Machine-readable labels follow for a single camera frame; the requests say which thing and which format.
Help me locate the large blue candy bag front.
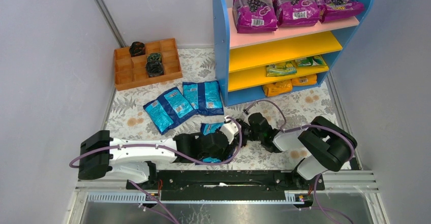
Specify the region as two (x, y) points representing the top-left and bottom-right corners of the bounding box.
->
(200, 122), (224, 163)

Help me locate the orange mango candy bag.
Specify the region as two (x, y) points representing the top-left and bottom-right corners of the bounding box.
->
(262, 79), (293, 97)

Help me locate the yellow green Fox's candy bag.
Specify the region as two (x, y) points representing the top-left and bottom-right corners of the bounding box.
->
(266, 61), (297, 77)

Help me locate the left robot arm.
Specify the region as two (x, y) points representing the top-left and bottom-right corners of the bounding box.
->
(70, 127), (239, 183)

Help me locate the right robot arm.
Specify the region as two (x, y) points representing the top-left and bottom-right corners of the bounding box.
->
(242, 113), (357, 183)

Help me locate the blue candy bag right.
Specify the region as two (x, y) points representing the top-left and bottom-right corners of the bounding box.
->
(182, 80), (224, 116)

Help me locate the blue candy bag middle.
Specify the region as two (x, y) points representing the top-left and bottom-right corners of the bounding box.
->
(143, 87), (197, 135)

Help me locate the blue shelf unit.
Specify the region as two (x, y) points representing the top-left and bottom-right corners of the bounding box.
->
(212, 0), (374, 106)

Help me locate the orange candy bag under shelf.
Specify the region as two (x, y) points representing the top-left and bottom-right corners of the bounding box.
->
(291, 74), (317, 86)

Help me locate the left purple candy bag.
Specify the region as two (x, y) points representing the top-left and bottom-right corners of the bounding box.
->
(232, 0), (278, 34)

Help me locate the purple candy bag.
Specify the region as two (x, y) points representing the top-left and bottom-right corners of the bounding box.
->
(315, 0), (365, 23)
(232, 0), (278, 34)
(272, 0), (320, 27)

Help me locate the middle purple candy bag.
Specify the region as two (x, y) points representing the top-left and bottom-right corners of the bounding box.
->
(272, 0), (320, 27)

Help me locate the right purple candy bag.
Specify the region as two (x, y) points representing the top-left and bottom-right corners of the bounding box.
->
(315, 0), (365, 23)

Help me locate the floral table mat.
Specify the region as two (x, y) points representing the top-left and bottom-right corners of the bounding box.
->
(95, 48), (349, 171)

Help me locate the black tape roll front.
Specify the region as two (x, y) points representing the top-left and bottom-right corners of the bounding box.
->
(145, 61), (164, 78)

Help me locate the wooden compartment tray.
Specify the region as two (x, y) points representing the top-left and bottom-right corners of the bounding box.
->
(114, 38), (182, 91)

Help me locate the black tape roll back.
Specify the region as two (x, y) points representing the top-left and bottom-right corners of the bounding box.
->
(129, 41), (145, 57)

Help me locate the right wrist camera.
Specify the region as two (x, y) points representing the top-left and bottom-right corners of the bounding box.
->
(242, 113), (251, 125)

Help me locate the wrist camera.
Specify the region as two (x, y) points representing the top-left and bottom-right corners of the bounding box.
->
(219, 116), (239, 145)
(242, 113), (251, 125)

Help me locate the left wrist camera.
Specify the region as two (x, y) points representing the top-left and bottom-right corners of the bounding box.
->
(219, 116), (239, 145)

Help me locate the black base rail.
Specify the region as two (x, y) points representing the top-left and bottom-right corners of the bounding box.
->
(138, 170), (325, 202)

